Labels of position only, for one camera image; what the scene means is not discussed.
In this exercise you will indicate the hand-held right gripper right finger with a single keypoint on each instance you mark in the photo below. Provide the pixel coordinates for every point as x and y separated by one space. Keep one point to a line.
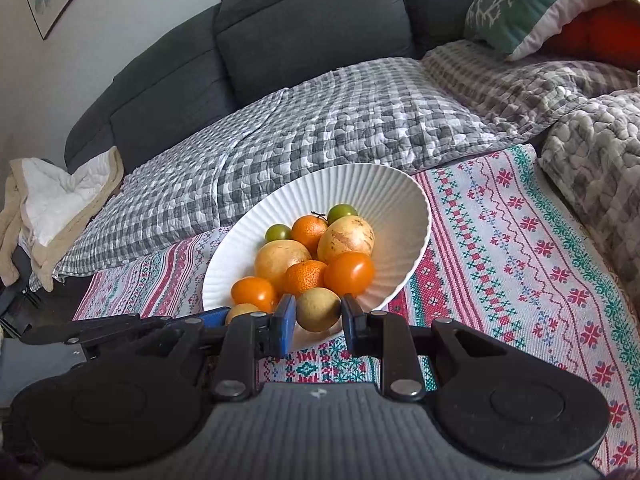
352 327

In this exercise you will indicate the smooth yellow-orange grapefruit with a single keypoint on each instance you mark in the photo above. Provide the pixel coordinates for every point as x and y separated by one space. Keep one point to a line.
281 262

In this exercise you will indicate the white ribbed bowl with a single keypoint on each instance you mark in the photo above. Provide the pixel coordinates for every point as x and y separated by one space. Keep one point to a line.
380 210

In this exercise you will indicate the cream and tan blanket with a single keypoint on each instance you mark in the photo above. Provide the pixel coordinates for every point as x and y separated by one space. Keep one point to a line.
55 205

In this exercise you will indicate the green cushion with white branches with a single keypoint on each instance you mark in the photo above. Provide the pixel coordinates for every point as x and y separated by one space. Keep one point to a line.
520 0

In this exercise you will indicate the small yellow round fruit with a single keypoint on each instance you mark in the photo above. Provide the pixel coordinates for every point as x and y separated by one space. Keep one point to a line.
241 312

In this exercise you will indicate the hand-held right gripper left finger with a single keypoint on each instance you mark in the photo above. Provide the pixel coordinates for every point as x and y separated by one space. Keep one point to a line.
286 325

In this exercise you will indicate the red green patterned tablecloth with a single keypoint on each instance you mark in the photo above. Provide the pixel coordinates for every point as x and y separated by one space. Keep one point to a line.
510 260

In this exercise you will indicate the large orange tomato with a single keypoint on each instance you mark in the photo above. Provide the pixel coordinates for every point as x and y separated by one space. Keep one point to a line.
350 272

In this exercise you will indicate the beige checked quilted blanket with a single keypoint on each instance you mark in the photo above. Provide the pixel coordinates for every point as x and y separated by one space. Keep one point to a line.
595 160

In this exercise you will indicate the speckled yellow grapefruit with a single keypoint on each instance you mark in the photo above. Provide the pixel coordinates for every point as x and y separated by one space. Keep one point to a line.
346 239

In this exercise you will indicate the grey checked quilt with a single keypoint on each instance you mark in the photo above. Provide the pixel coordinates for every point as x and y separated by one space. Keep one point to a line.
300 130

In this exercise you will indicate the mandarin with stem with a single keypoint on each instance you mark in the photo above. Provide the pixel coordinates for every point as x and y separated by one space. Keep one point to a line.
309 232

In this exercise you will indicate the beige checked quilted cover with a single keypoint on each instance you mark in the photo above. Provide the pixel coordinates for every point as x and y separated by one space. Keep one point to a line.
525 85

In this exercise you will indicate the stemless mandarin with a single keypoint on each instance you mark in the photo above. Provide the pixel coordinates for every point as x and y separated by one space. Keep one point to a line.
306 276

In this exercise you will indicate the grey fabric sofa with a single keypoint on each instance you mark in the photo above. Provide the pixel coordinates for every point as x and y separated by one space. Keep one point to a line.
300 25

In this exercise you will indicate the yellow-brown round fruit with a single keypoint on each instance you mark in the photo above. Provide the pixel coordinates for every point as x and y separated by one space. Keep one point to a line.
317 310

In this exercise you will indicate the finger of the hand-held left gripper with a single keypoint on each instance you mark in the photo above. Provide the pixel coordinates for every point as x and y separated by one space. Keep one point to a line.
215 317

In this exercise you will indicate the red cushion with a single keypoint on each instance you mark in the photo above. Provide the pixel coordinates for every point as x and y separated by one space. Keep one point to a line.
600 35

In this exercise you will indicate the green tomato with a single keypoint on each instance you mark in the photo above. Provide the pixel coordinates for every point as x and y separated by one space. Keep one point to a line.
278 233
343 211

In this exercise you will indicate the small orange tomato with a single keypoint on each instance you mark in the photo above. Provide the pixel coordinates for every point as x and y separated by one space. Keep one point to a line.
254 294

